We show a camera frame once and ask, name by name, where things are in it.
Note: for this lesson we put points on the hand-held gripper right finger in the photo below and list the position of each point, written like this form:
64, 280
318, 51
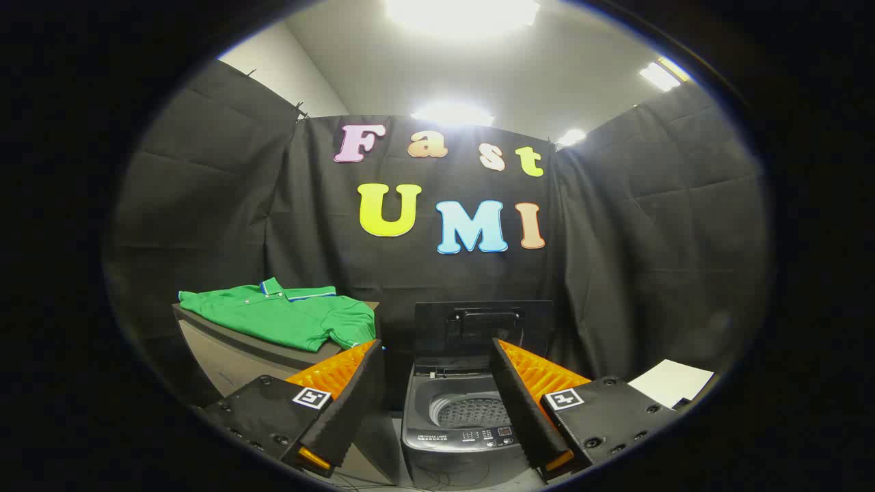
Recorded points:
523, 403

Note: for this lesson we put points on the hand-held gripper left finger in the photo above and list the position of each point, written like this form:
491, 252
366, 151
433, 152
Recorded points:
352, 403

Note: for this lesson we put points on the grey washing machine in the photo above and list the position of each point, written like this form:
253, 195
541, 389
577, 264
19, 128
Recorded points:
451, 441

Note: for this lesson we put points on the green polo shirt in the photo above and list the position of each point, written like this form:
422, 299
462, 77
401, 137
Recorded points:
280, 314

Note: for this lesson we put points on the grey cabinet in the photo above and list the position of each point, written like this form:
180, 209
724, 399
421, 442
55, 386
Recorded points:
225, 362

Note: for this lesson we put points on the white sheet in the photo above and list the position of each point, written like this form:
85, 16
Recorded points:
673, 380

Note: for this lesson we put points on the black backdrop cloth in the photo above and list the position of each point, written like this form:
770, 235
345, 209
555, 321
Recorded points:
629, 239

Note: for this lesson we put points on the ceiling light panel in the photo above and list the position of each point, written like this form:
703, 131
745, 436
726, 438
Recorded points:
571, 137
461, 14
451, 113
660, 75

